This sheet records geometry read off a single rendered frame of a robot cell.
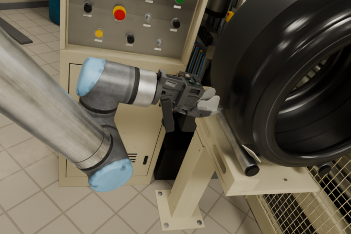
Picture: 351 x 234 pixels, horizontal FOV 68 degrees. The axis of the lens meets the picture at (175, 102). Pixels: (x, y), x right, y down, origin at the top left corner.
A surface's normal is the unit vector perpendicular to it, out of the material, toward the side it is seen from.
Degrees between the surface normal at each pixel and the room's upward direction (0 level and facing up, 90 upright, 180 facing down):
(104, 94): 87
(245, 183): 90
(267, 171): 0
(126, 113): 90
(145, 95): 79
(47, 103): 70
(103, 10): 90
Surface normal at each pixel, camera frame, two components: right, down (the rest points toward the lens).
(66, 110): 0.92, -0.02
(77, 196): 0.25, -0.79
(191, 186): 0.22, 0.61
